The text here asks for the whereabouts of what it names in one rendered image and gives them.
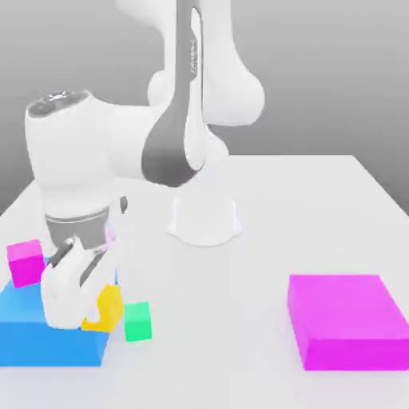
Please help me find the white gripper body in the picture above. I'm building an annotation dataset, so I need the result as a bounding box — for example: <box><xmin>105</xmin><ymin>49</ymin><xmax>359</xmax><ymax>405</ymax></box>
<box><xmin>40</xmin><ymin>236</ymin><xmax>118</xmax><ymax>330</ymax></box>

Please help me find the small yellow cube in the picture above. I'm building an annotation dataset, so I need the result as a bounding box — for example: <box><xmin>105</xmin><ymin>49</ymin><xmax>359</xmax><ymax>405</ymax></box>
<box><xmin>81</xmin><ymin>284</ymin><xmax>125</xmax><ymax>333</ymax></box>

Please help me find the small magenta cube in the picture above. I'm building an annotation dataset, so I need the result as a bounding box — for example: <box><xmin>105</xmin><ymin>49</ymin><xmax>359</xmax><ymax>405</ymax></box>
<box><xmin>6</xmin><ymin>239</ymin><xmax>46</xmax><ymax>289</ymax></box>

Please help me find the small green cube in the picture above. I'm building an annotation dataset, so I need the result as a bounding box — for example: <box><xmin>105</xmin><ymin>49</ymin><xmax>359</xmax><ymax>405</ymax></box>
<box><xmin>123</xmin><ymin>301</ymin><xmax>153</xmax><ymax>343</ymax></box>

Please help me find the large blue box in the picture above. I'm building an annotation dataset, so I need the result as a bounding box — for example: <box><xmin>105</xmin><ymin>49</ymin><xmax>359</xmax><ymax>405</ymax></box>
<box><xmin>0</xmin><ymin>256</ymin><xmax>119</xmax><ymax>367</ymax></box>

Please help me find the large magenta box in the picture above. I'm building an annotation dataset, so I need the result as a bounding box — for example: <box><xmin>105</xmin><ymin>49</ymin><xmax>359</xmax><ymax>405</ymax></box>
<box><xmin>286</xmin><ymin>273</ymin><xmax>409</xmax><ymax>372</ymax></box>

